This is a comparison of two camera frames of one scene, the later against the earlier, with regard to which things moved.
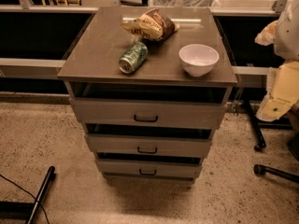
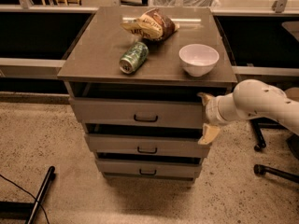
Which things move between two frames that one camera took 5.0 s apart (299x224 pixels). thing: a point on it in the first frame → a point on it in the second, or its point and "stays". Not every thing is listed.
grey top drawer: (144, 113) stays
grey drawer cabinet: (149, 86) stays
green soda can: (133, 57) stays
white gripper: (288, 37) → (212, 113)
